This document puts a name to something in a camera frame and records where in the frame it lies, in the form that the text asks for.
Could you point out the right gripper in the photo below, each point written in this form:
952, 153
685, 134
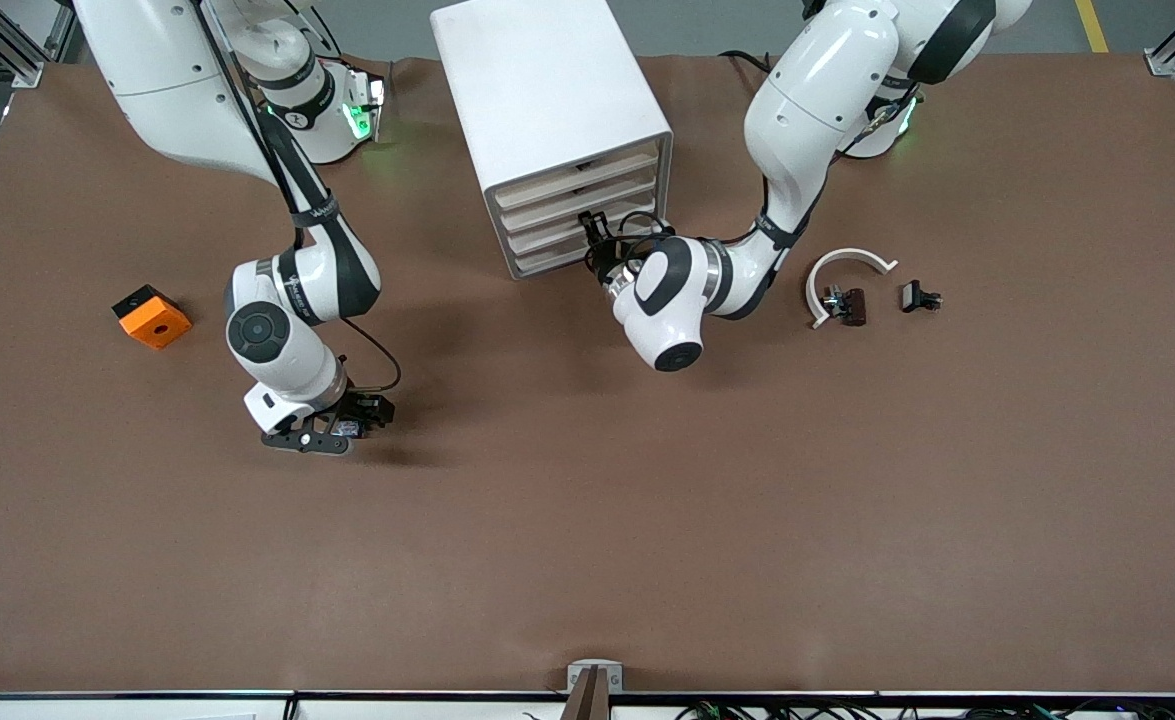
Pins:
358, 407

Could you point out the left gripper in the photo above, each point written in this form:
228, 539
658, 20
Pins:
607, 264

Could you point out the green push button switch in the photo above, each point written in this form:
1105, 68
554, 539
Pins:
347, 429

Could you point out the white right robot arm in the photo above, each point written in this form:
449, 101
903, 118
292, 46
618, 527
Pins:
277, 330

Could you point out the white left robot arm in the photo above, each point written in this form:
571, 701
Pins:
817, 90

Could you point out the black square push button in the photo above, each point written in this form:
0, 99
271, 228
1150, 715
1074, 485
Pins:
912, 296

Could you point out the orange and black block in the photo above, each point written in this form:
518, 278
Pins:
157, 325

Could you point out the white curved pipe clamp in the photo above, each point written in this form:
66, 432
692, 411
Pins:
852, 254

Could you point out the brown table cover mat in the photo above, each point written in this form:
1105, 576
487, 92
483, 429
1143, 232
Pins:
587, 550

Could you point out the white table edge rail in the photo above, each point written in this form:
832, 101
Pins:
147, 708

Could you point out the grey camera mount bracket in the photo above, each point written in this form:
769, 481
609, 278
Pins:
587, 695

